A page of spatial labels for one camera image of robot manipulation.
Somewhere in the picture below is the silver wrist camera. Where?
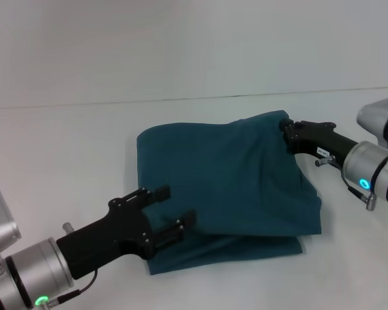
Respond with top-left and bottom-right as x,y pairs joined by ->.
0,176 -> 23,260
356,98 -> 388,152

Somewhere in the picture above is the left arm cable with plug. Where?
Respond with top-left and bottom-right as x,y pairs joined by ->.
47,222 -> 100,306

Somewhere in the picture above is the teal t-shirt with FREE print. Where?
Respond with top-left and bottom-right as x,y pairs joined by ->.
136,109 -> 323,276

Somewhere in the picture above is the arm cable with plug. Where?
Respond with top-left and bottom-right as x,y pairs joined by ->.
47,222 -> 100,306
314,154 -> 380,212

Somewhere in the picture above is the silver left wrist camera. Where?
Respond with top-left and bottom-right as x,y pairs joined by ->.
0,176 -> 23,260

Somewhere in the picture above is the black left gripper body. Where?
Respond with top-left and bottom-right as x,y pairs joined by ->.
55,195 -> 156,281

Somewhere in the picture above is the right arm cable with plug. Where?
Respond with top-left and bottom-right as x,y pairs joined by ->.
314,154 -> 380,212

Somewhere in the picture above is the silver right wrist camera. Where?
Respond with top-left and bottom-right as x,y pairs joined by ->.
356,98 -> 388,152

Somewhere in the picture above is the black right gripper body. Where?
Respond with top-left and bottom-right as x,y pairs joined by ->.
286,120 -> 362,161

